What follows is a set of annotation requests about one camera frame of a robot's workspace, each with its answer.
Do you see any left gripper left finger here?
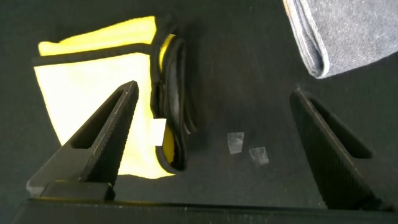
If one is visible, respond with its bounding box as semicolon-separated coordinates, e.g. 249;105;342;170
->
25;80;140;200

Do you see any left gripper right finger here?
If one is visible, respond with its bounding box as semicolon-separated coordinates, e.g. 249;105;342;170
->
289;87;398;212

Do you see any yellow towel with black trim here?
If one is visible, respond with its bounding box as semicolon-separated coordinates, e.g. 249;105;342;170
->
32;15;200;180

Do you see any grey towel with orange marks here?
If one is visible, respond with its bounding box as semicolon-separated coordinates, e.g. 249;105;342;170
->
282;0;398;80

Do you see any clear tape strip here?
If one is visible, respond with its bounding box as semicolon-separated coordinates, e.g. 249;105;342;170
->
248;146;270;166
227;131;245;155

